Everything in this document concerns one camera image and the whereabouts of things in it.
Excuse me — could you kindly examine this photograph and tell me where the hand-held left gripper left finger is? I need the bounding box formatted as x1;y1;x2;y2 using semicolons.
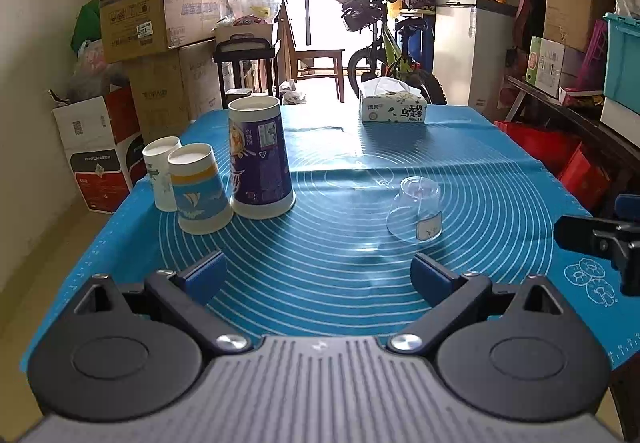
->
74;250;253;356

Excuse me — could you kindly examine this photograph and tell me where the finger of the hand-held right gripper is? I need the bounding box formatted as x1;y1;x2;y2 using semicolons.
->
554;215;623;255

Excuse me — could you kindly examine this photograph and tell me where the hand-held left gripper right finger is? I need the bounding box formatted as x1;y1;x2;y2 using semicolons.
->
386;253;568;355

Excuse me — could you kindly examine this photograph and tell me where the clear plastic cup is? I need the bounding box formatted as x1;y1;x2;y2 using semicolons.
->
386;176;444;244

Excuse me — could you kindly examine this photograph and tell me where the blue yellow paper cup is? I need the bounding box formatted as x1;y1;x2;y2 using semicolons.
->
167;145;234;235

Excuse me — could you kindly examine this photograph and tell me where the small white paper cup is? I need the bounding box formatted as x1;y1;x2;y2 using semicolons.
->
142;136;182;212

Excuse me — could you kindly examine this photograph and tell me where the tall purple paper cup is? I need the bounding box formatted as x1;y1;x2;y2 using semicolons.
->
228;96;296;220

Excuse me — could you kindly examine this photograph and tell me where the red gift box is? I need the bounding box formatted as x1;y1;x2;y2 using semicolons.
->
557;143;613;211

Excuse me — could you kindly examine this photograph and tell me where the red paper bag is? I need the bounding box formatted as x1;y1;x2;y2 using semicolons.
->
495;120;583;178

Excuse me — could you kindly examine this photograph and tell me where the dark wooden side table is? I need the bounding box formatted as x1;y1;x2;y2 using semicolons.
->
502;75;640;184

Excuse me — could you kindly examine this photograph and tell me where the blue silicone mat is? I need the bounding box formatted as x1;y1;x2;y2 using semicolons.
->
25;103;626;374

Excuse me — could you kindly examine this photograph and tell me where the white red cardboard box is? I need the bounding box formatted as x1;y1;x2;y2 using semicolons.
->
52;88;148;214

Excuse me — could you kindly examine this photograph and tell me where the white green tissue box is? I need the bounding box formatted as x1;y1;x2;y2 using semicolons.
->
359;77;429;124

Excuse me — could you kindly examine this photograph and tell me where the green white carton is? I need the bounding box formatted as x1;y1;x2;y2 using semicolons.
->
527;36;586;98

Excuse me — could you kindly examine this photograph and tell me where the pink plastic basket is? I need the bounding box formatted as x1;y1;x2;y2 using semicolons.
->
575;19;608;91

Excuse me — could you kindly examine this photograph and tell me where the teal plastic crate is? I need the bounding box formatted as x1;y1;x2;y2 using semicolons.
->
602;13;640;101

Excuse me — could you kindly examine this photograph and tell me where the plain brown cardboard box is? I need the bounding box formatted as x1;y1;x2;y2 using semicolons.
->
125;40;223;144

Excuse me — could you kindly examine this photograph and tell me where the white chest freezer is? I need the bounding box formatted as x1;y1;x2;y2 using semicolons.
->
433;0;518;114

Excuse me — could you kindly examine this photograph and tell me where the green black bicycle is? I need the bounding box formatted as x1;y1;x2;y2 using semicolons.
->
325;0;447;106

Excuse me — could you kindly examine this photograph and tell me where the black stool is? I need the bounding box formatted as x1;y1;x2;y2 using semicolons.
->
213;37;278;118

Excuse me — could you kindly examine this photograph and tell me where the grey plastic bag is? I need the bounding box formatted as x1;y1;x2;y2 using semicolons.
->
74;40;131;98

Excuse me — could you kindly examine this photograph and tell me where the wooden chair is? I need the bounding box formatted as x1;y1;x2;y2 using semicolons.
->
289;0;379;104

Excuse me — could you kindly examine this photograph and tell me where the large open cardboard box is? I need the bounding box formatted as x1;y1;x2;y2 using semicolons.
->
96;0;236;64

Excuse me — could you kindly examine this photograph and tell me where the clear plastic bag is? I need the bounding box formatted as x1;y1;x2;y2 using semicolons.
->
225;0;286;21

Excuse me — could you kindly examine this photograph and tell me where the green bag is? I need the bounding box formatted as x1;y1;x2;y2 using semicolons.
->
71;0;101;54

